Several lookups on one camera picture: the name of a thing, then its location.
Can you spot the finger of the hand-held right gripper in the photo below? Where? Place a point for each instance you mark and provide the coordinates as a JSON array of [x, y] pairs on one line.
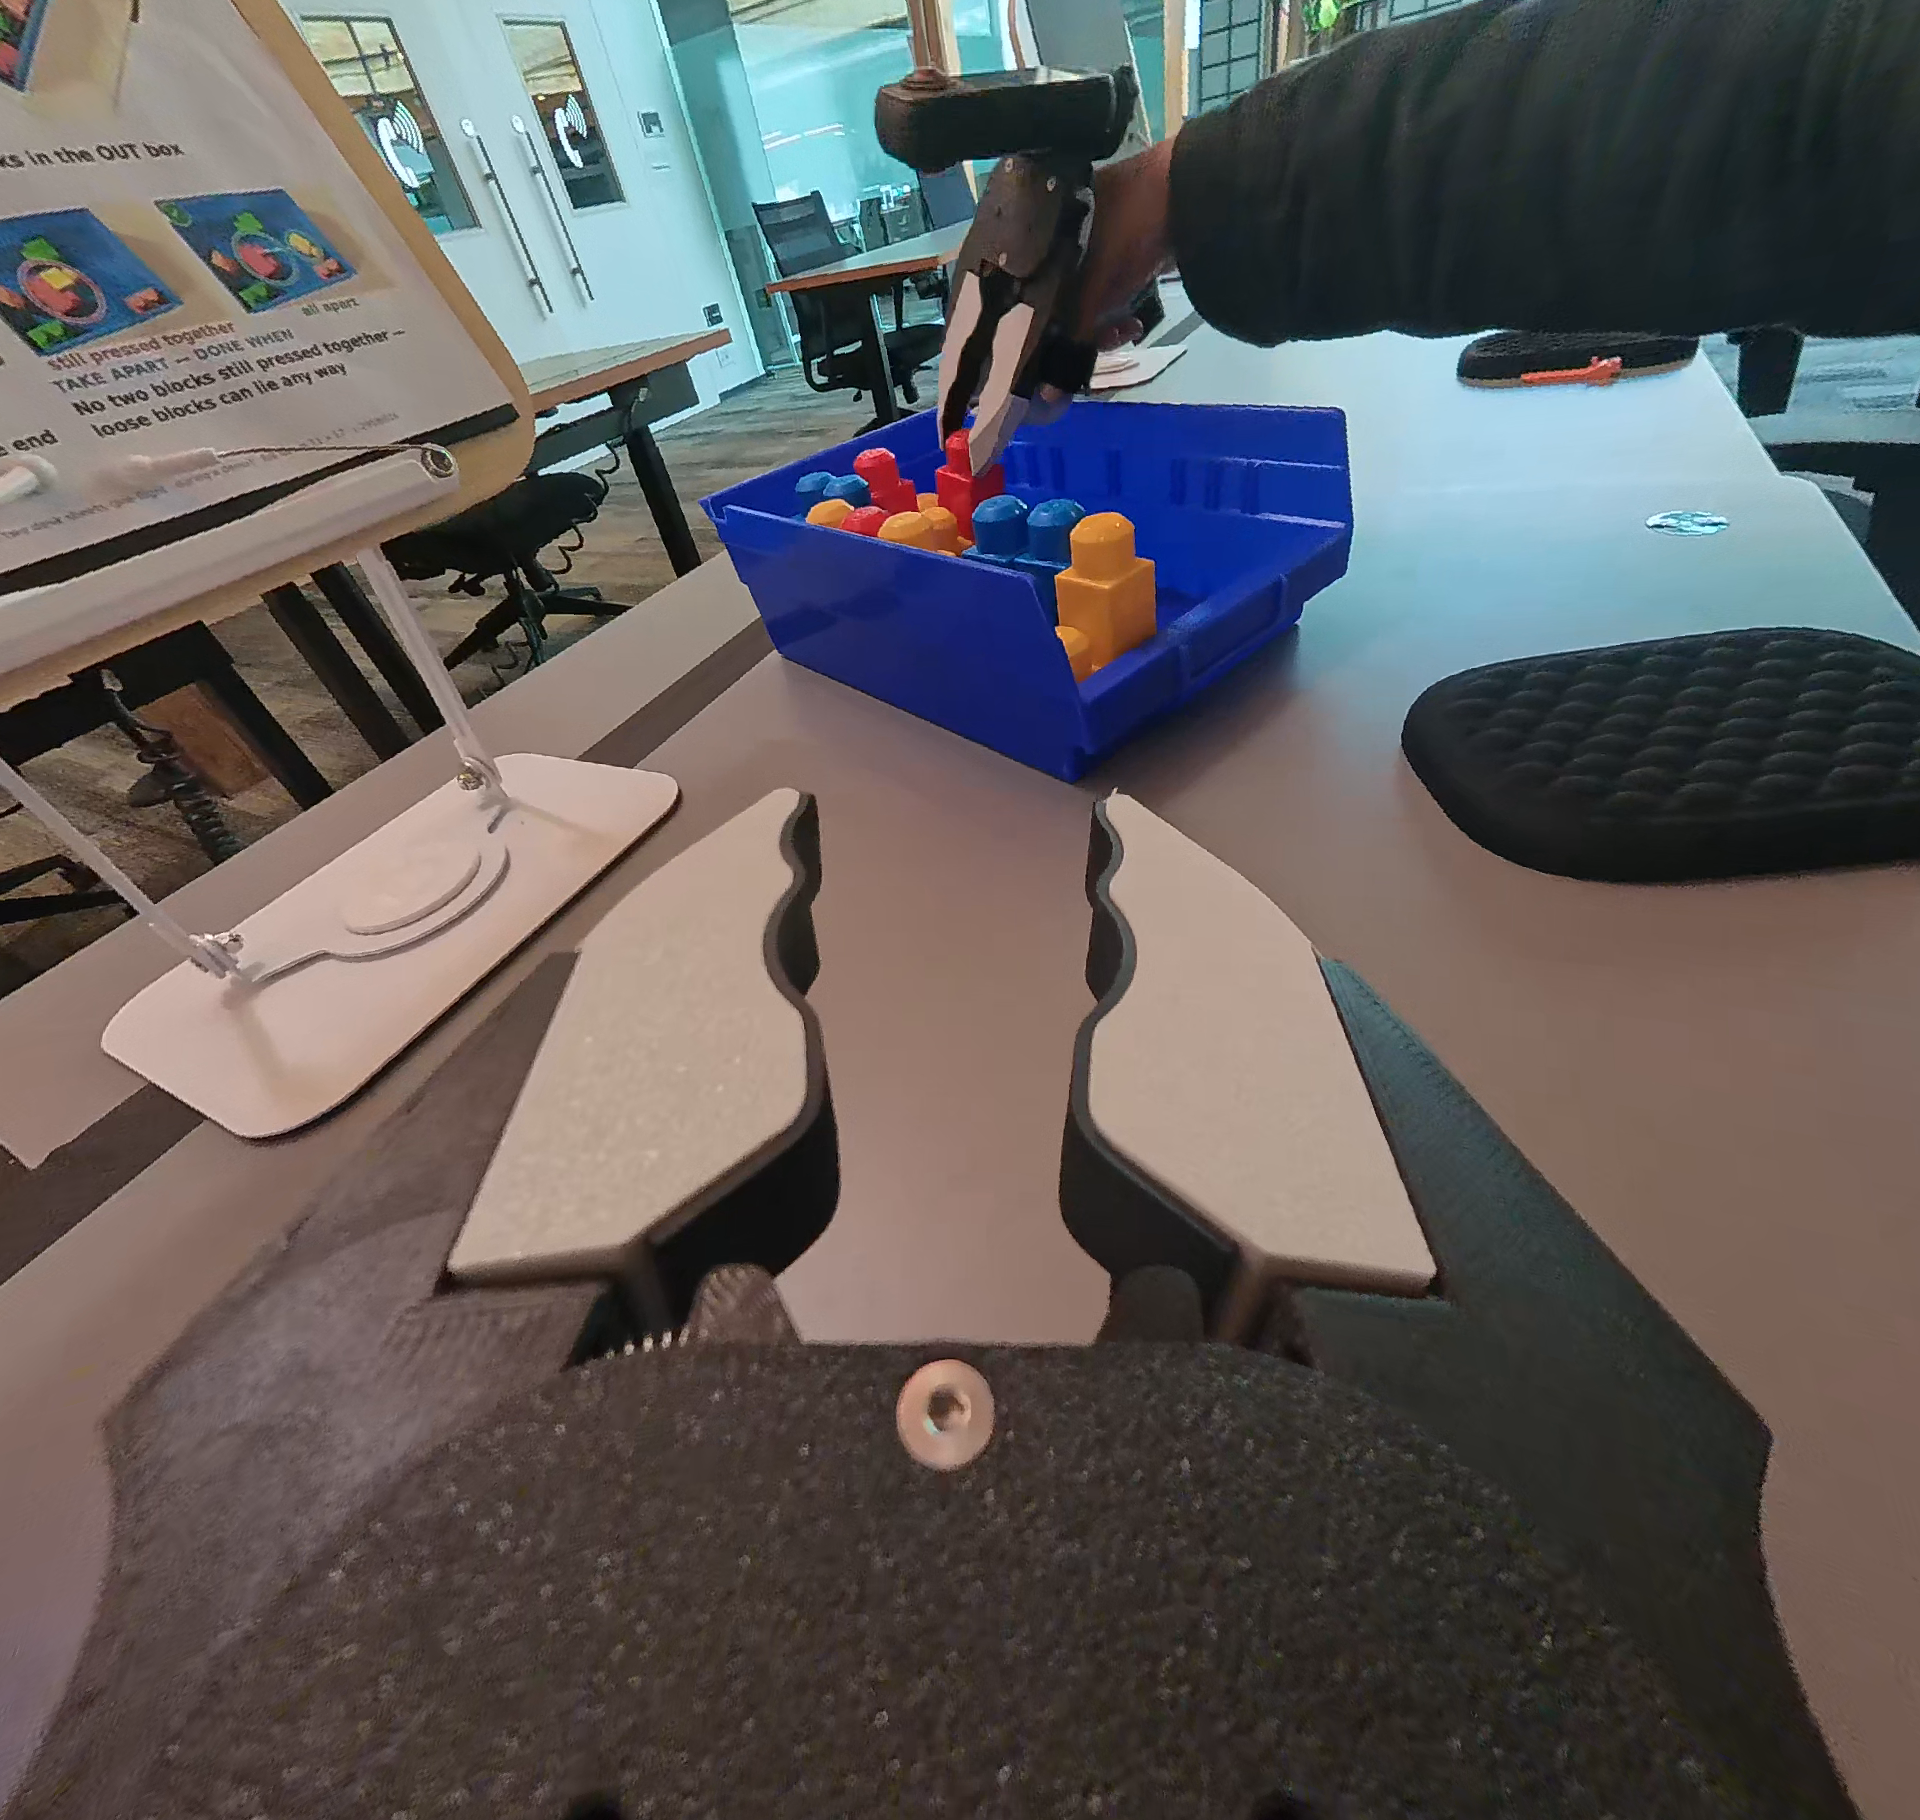
[[1006, 396], [961, 365]]

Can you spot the black chair armrest pad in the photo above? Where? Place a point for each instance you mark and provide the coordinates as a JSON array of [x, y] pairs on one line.
[[1678, 757], [1575, 348]]

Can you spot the phone icon wall sign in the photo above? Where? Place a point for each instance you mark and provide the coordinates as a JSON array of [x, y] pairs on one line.
[[577, 128], [396, 143]]

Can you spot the white stand with wooden board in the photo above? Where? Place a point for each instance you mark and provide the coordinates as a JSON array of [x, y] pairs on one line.
[[390, 920]]

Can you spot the small orange tool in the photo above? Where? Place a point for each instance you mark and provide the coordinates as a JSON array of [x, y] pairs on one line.
[[1568, 375]]

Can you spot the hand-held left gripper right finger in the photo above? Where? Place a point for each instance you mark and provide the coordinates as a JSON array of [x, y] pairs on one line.
[[1243, 1100]]

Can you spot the black mesh office chair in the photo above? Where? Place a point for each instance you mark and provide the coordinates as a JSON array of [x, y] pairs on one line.
[[1847, 469]]

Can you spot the wooden-top office desk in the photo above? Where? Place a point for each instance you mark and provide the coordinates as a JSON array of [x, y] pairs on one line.
[[630, 360], [872, 253]]

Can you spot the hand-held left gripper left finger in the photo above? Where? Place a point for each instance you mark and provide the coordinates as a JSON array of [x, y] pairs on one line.
[[644, 1085]]

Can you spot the heap of coloured blocks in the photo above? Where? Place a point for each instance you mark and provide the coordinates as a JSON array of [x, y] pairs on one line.
[[1103, 589]]

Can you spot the person's right hand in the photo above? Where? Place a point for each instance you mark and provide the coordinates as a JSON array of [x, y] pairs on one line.
[[1134, 247]]

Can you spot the printed instruction sheet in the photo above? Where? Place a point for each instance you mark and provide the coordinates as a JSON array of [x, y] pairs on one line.
[[195, 201]]

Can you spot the blue plastic bin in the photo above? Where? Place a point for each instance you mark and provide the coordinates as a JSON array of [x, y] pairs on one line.
[[931, 666]]

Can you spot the round desk grommet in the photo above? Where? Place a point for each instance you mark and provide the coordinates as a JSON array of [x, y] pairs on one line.
[[1689, 520]]

